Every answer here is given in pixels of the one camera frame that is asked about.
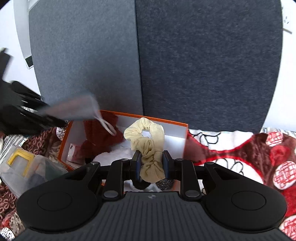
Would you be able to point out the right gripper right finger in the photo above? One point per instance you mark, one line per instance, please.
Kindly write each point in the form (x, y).
(168, 165)

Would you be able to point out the black scrunchie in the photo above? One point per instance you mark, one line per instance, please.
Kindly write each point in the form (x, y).
(140, 184)

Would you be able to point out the orange cardboard box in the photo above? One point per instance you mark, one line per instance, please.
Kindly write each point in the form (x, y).
(70, 154)

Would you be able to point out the grey felt partition panel left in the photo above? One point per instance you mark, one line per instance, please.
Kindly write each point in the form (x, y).
(87, 46)

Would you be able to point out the cream fabric scrunchie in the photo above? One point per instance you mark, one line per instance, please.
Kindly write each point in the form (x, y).
(148, 137)

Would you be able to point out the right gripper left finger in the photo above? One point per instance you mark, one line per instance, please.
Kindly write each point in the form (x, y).
(136, 164)

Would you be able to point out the striped white cloth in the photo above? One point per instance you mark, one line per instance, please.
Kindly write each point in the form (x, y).
(8, 142)

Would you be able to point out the red floral plush blanket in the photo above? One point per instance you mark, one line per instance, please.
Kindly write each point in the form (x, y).
(246, 153)

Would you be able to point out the dark red plush toy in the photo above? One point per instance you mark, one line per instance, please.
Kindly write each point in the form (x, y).
(98, 140)

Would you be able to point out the clear plastic container yellow handle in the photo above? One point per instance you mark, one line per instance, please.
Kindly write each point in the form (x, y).
(22, 170)

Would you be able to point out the grey fabric pouch with strap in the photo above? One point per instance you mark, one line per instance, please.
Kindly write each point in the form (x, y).
(82, 107)

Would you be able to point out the dark grey felt partition right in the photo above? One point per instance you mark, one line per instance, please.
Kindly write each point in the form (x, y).
(211, 64)

